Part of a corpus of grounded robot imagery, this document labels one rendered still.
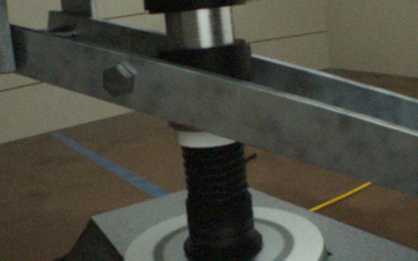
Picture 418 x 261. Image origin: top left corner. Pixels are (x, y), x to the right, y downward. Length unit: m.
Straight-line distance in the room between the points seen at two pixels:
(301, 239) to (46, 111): 4.74
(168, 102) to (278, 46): 6.10
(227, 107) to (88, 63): 0.14
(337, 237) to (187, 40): 0.29
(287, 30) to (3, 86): 3.50
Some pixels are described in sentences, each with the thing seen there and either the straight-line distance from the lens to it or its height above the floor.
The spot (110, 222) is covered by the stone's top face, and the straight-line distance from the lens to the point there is 0.73.
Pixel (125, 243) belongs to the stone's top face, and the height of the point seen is 0.82.
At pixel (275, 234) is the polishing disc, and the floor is 0.85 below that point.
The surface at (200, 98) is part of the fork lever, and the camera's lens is 0.45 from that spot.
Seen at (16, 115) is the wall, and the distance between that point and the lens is 5.14.
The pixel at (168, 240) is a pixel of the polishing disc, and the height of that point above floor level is 0.85.
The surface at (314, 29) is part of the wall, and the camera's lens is 6.95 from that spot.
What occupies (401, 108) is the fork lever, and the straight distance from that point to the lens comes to 0.52.
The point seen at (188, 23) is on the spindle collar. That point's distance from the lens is 0.47.
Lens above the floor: 1.11
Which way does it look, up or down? 15 degrees down
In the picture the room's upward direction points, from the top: 6 degrees counter-clockwise
